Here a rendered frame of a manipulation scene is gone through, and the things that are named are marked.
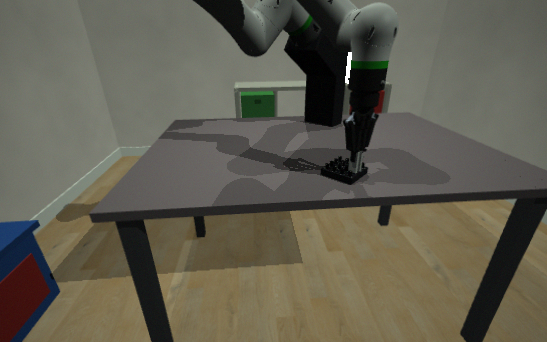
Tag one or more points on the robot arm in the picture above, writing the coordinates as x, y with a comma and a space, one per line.
367, 33

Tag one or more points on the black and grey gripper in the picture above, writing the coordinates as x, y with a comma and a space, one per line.
359, 126

